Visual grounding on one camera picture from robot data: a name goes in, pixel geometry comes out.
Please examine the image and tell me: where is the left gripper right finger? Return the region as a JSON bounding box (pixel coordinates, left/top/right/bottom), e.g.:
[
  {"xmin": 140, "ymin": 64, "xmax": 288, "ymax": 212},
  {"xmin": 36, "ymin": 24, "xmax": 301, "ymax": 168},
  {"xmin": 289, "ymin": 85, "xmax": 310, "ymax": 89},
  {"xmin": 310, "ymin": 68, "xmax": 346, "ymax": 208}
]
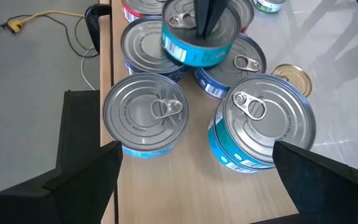
[{"xmin": 273, "ymin": 141, "xmax": 358, "ymax": 224}]

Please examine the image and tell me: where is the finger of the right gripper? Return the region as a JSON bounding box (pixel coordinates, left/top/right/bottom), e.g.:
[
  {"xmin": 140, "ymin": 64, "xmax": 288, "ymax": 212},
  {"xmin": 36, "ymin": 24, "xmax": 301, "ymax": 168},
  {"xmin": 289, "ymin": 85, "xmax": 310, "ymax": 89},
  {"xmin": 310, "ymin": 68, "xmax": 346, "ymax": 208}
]
[
  {"xmin": 193, "ymin": 0, "xmax": 211, "ymax": 38},
  {"xmin": 204, "ymin": 0, "xmax": 229, "ymax": 38}
]

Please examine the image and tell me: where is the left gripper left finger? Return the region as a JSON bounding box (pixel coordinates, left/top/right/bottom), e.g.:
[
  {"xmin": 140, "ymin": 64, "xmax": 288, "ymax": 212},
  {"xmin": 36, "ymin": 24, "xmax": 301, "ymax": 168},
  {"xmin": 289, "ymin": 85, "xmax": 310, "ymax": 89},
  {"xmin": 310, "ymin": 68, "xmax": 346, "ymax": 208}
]
[{"xmin": 44, "ymin": 141, "xmax": 124, "ymax": 224}]

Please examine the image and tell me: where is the red tuna can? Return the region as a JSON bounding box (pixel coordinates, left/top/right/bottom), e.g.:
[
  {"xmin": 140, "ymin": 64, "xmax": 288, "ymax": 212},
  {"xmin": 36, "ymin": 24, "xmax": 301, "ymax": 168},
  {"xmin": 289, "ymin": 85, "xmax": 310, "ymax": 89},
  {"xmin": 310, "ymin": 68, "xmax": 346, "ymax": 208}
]
[
  {"xmin": 228, "ymin": 0, "xmax": 255, "ymax": 34},
  {"xmin": 121, "ymin": 0, "xmax": 167, "ymax": 23}
]

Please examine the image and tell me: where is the teal light tuna can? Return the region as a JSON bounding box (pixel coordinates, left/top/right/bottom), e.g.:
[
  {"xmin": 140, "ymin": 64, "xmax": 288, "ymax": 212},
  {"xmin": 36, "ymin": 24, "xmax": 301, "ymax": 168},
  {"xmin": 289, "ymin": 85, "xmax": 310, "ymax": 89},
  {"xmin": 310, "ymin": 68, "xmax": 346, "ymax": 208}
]
[
  {"xmin": 207, "ymin": 119, "xmax": 276, "ymax": 174},
  {"xmin": 103, "ymin": 72, "xmax": 191, "ymax": 159},
  {"xmin": 160, "ymin": 0, "xmax": 242, "ymax": 68}
]

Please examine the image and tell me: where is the teal green tuna can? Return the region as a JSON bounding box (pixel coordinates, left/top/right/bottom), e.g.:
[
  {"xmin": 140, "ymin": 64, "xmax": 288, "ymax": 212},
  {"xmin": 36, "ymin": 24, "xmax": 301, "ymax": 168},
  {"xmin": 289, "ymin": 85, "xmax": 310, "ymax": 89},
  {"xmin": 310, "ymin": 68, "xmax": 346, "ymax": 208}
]
[{"xmin": 214, "ymin": 73, "xmax": 317, "ymax": 166}]

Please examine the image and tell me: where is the gold-lid pink blue can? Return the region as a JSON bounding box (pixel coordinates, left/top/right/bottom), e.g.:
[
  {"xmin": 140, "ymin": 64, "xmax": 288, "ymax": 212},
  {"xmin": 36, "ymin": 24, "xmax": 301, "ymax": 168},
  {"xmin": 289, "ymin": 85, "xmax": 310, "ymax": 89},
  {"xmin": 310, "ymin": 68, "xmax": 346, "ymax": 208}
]
[{"xmin": 271, "ymin": 63, "xmax": 313, "ymax": 98}]

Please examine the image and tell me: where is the green white labelled can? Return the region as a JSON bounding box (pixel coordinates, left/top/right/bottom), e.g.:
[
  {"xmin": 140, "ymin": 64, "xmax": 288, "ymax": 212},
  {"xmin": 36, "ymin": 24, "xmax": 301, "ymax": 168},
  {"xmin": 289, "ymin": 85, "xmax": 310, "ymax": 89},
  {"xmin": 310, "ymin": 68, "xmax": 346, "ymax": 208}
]
[{"xmin": 252, "ymin": 0, "xmax": 288, "ymax": 14}]

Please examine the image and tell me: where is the wooden shelf with black frame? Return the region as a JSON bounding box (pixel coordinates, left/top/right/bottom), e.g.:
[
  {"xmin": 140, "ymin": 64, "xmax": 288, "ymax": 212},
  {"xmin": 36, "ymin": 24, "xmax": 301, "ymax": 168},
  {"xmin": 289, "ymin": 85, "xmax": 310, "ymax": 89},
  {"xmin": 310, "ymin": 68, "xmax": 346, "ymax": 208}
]
[{"xmin": 56, "ymin": 0, "xmax": 301, "ymax": 224}]

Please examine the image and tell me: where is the white floor cable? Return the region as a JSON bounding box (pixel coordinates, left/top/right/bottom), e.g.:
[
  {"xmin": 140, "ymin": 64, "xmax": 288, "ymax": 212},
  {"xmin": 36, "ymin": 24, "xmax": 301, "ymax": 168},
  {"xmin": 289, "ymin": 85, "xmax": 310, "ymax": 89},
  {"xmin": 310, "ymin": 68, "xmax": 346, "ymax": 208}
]
[{"xmin": 80, "ymin": 46, "xmax": 96, "ymax": 91}]

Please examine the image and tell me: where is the yellow cable with plug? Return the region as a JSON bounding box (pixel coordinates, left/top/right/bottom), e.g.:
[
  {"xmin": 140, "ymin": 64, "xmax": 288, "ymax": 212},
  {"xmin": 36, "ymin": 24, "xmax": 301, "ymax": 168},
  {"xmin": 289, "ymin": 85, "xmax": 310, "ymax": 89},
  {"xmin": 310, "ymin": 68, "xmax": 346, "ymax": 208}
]
[{"xmin": 0, "ymin": 11, "xmax": 85, "ymax": 34}]

